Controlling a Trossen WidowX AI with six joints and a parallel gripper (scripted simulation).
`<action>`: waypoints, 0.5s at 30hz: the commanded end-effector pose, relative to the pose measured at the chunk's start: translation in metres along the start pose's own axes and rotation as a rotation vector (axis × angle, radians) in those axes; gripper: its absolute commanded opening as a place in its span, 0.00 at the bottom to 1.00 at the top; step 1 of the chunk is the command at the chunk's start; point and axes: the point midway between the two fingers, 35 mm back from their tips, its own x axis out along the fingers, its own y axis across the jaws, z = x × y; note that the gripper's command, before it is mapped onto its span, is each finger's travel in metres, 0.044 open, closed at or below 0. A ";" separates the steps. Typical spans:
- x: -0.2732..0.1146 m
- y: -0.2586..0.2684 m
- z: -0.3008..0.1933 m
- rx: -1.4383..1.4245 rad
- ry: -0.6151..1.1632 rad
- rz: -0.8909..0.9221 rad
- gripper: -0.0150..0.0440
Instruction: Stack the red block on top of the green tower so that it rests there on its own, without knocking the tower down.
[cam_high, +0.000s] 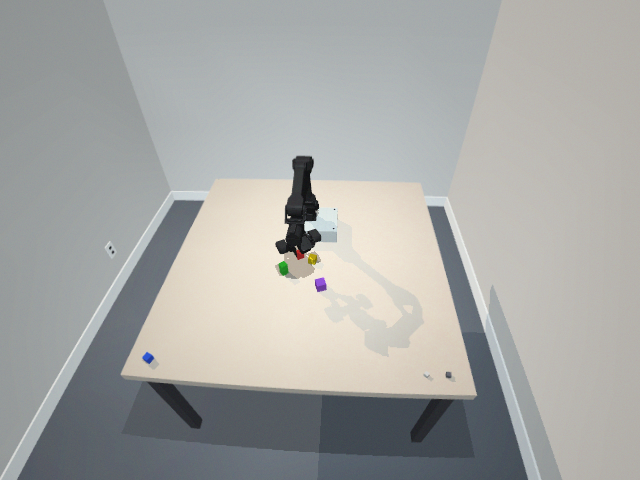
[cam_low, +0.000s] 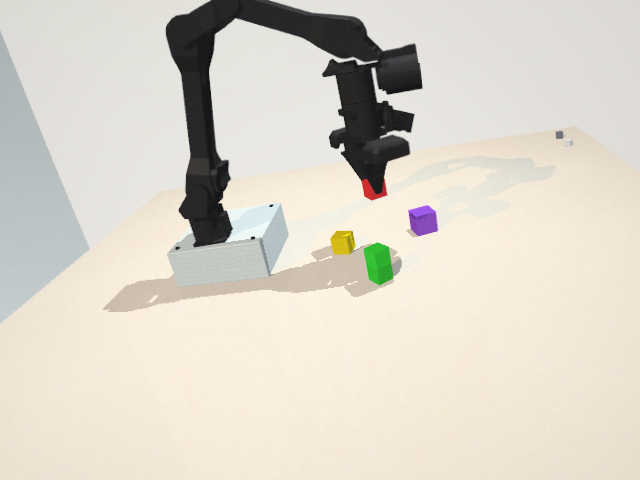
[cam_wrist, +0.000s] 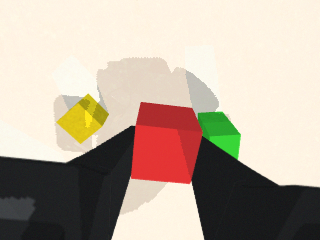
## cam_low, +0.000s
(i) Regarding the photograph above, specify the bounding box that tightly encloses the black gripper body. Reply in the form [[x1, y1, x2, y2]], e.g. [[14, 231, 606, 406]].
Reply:
[[329, 97, 411, 165]]

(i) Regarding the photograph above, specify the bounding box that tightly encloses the red block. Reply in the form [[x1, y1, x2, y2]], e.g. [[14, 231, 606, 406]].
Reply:
[[362, 179, 387, 200]]

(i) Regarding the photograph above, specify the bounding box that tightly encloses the yellow square block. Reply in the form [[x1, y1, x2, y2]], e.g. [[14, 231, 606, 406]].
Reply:
[[330, 231, 356, 254]]

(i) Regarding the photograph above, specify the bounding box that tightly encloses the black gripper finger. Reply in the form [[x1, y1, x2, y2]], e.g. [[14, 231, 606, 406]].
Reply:
[[341, 149, 367, 181], [357, 157, 388, 194]]

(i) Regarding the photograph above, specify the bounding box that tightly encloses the purple cube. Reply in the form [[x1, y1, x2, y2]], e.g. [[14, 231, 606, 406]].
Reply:
[[408, 205, 439, 237]]

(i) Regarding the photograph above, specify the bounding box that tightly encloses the green block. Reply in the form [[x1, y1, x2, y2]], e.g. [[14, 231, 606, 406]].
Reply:
[[364, 242, 391, 270], [366, 263, 394, 285]]

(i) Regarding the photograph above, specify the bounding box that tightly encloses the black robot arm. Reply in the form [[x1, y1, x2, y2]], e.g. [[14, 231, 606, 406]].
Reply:
[[166, 0, 423, 247]]

